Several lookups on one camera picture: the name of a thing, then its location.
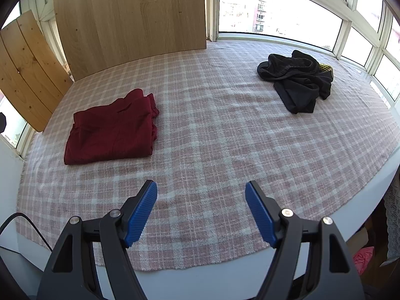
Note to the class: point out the cardboard box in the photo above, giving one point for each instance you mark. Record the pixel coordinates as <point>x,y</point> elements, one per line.
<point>357,240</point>

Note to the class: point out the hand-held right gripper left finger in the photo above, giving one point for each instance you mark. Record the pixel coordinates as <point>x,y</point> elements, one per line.
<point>142,212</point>

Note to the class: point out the knotty pine wooden board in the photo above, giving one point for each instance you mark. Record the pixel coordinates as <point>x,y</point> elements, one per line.
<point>28,68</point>

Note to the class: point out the folded dark red garment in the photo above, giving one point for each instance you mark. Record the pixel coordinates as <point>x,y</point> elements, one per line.
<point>112,131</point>

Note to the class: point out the light oak wooden board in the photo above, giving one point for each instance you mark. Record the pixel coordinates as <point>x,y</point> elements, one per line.
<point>131,22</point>

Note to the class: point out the pink bag under table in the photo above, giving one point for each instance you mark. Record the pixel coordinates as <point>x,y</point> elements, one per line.
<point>364,259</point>

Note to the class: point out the white window frame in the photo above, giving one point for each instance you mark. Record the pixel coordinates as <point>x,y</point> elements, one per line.
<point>343,34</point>

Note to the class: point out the pink plaid blanket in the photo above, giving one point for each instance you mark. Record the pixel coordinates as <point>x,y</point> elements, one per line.
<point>203,131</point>

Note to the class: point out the black pants with yellow print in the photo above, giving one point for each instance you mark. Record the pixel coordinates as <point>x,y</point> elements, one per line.
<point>297,81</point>

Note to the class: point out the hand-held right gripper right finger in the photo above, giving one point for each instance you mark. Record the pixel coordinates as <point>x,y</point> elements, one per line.
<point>259,212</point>

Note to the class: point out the black round object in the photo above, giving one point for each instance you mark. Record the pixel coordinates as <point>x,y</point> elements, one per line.
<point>2,122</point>

